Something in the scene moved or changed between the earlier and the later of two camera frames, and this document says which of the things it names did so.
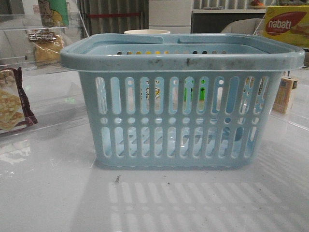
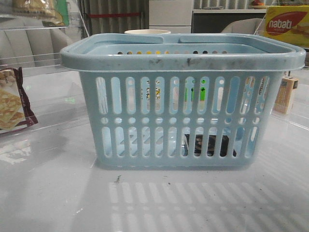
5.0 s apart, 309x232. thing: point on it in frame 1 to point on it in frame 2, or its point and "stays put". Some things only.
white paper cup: [147, 32] stays put
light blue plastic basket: [184, 101] stays put
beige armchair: [249, 26] stays put
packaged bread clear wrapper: [47, 45] to [43, 9]
